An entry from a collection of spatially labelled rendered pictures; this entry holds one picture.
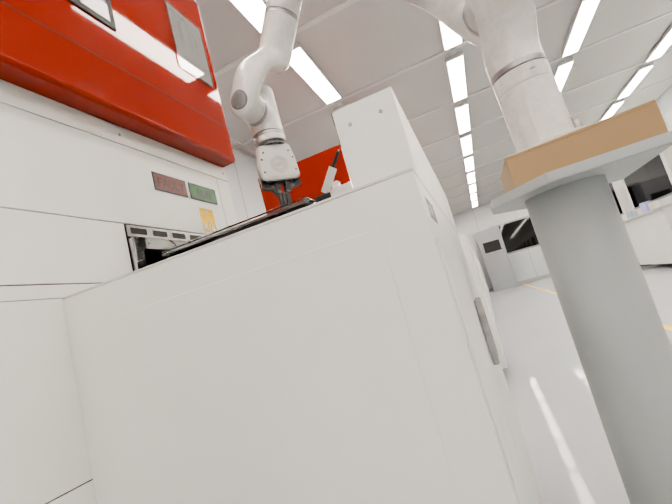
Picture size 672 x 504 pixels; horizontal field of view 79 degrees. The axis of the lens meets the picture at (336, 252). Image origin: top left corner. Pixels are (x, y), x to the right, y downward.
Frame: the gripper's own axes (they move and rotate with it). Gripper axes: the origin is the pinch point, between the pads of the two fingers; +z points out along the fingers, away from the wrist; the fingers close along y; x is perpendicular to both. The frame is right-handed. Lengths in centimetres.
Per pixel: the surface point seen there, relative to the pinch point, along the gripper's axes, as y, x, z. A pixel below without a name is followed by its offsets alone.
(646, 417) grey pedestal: 44, -41, 64
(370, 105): 0, -50, 4
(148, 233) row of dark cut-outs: -33.3, 0.9, 2.3
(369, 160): -2, -49, 11
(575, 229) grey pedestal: 44, -41, 27
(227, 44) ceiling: 41, 165, -177
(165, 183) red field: -27.2, 7.7, -11.9
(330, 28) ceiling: 117, 147, -177
